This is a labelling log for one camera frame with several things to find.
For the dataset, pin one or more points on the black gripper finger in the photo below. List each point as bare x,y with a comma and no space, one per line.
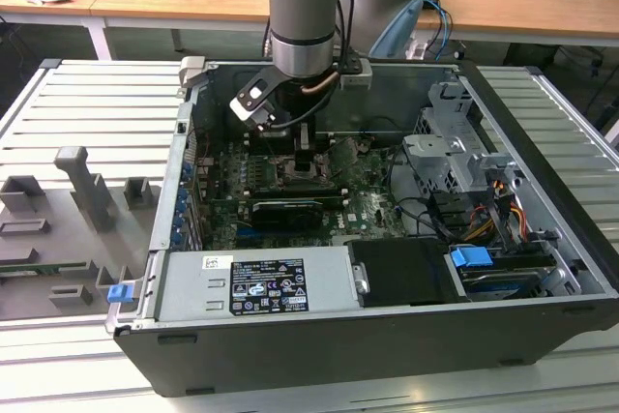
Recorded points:
298,161
309,161

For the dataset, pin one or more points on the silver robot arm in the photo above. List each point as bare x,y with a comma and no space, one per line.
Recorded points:
300,11

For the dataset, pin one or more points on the black RAM slot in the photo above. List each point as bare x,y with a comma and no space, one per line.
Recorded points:
295,189
295,197
324,138
324,147

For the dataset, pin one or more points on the CPU socket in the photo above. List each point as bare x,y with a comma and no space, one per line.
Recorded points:
279,180

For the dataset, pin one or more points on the blue slot retainer clip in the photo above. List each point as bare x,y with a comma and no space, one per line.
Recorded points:
179,220
182,200
177,238
186,169

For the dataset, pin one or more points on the black graphics card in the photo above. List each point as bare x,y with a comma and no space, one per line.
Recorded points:
285,215

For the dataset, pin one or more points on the green motherboard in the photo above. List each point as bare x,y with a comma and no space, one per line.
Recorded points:
372,210

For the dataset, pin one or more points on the grey case latch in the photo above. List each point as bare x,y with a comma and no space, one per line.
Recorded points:
192,69

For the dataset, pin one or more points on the silver metal drive cage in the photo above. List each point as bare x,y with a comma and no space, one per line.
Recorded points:
435,152

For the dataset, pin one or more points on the white power adapter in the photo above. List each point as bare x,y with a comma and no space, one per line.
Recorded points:
416,50

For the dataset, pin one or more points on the black plastic shroud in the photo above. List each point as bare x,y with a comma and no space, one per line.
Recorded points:
401,273

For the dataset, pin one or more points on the grey power supply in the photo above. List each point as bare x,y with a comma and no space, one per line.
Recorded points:
193,287

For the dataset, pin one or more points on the hard disk in blue carrier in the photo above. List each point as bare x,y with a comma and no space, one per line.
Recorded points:
469,257

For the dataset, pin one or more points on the black PC case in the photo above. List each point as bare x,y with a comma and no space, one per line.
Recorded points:
338,360

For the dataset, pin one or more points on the blue plastic tab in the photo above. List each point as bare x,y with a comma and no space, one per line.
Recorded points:
119,293

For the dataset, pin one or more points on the grey parts rack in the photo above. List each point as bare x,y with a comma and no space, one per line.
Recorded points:
58,239

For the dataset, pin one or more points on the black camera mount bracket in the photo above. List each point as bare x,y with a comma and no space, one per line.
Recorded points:
265,80

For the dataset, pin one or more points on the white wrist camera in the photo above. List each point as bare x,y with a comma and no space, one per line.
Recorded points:
240,107

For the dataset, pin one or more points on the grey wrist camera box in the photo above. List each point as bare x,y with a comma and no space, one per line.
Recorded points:
355,77

